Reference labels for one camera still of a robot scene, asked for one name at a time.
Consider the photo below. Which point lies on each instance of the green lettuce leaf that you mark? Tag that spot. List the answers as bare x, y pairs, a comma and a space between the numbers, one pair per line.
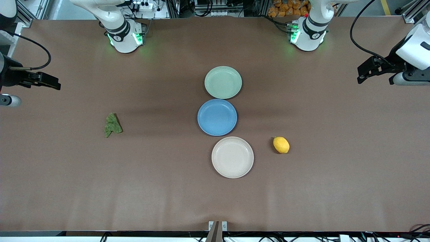
112, 126

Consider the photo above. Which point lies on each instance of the pale green round plate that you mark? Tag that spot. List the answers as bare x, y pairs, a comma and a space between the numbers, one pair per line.
223, 82

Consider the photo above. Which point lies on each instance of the beige round plate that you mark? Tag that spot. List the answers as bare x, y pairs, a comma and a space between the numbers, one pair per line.
232, 157

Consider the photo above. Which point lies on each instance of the orange snack bag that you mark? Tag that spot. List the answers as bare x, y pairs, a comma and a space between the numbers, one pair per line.
285, 8

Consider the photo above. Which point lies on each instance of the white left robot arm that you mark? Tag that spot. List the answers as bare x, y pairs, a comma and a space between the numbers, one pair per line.
310, 37

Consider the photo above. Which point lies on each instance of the white table front rail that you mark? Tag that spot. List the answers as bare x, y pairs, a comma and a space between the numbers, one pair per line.
50, 239

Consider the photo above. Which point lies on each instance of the aluminium frame extrusion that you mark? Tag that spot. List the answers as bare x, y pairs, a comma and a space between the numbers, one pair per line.
411, 13
27, 13

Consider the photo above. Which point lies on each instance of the white metal side frame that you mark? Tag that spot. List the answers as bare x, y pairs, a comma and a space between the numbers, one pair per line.
15, 42

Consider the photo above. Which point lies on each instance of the brown table cover mat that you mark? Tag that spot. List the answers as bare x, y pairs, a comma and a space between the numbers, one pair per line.
134, 185

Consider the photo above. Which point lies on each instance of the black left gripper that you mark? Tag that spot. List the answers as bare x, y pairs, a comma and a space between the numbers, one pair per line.
395, 63

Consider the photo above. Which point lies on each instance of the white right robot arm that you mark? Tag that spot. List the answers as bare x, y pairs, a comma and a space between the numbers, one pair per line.
121, 37

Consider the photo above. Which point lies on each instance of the aluminium equipment rack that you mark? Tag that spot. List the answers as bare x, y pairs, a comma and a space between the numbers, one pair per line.
218, 13

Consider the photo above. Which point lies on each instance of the yellow lemon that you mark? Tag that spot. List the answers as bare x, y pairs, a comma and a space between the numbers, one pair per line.
281, 145

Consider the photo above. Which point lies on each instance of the white power strip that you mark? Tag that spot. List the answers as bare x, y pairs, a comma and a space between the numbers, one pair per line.
144, 6

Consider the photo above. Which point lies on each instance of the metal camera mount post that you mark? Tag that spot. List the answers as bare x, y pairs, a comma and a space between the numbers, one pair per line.
215, 232

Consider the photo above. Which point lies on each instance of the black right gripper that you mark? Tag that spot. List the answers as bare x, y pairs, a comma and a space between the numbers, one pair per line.
10, 76

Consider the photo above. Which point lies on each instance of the blue round plate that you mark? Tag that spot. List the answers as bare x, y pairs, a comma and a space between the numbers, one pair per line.
217, 117

